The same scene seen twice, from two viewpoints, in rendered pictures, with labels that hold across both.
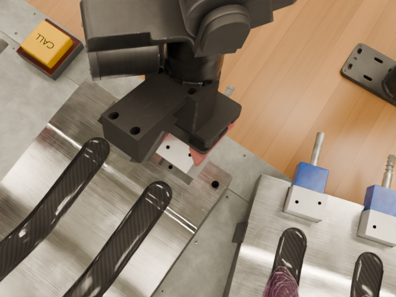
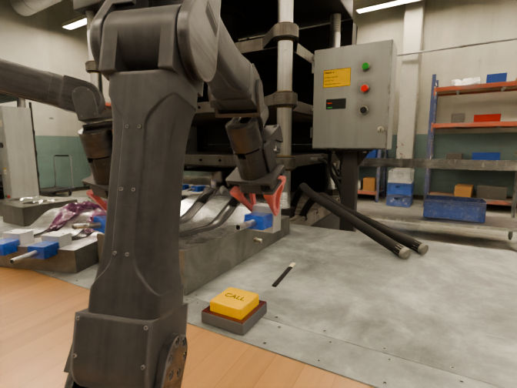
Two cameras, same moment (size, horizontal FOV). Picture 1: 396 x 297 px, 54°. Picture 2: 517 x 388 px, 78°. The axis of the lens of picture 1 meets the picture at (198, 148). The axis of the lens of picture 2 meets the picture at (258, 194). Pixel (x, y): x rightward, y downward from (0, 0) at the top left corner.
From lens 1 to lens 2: 94 cm
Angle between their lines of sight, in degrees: 96
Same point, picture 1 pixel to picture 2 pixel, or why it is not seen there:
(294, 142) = (28, 288)
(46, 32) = (234, 301)
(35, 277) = (210, 212)
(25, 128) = (247, 282)
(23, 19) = (276, 338)
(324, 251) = not seen: hidden behind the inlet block
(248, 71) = (29, 319)
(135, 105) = not seen: hidden behind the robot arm
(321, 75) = not seen: outside the picture
